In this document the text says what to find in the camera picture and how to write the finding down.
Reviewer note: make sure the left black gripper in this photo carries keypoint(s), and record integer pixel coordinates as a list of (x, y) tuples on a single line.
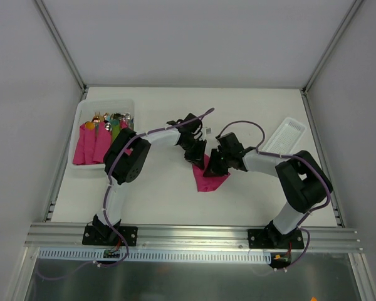
[(195, 150)]

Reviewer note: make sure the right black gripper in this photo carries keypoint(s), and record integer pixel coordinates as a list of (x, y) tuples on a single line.
[(217, 160)]

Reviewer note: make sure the pink paper napkin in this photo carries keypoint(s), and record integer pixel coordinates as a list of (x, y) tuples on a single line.
[(207, 184)]

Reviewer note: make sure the small white perforated tray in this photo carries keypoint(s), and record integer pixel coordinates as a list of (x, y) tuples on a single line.
[(286, 137)]

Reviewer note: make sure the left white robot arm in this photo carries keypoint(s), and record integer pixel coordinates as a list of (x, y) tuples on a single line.
[(123, 163)]

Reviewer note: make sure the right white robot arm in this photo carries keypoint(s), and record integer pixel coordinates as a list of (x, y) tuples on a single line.
[(303, 182)]

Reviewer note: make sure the pink rolled napkin right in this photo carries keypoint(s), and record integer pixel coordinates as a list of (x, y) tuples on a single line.
[(126, 124)]

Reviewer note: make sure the pink rolled napkin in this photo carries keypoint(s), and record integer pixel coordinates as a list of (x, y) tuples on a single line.
[(79, 155), (97, 143), (126, 124)]

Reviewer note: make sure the green rolled napkin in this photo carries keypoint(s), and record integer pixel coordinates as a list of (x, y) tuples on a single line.
[(115, 124)]

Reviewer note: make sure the pink rolled napkin far left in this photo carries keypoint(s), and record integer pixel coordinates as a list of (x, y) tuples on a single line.
[(79, 155)]

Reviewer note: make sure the orange round spoon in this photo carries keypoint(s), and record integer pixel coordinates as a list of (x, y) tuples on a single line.
[(89, 125)]

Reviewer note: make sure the large white plastic basket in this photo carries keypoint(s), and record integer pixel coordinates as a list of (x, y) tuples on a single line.
[(97, 111)]

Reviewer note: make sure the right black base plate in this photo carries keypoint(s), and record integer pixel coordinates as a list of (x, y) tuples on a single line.
[(266, 239)]

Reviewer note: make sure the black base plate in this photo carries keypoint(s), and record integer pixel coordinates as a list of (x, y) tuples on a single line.
[(266, 239), (92, 237)]

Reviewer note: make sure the right aluminium frame post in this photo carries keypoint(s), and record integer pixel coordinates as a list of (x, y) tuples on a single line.
[(332, 44)]

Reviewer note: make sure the aluminium frame post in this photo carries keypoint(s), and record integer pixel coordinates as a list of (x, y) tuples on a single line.
[(56, 35), (332, 44)]

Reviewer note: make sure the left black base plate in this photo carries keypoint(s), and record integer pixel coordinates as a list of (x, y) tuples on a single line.
[(92, 237)]

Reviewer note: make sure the aluminium mounting rail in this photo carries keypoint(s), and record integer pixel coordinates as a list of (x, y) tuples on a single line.
[(179, 237)]

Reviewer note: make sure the white slotted cable duct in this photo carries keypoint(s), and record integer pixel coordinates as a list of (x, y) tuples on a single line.
[(247, 257)]

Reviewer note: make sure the left aluminium frame post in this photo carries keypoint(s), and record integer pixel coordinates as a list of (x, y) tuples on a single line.
[(56, 35)]

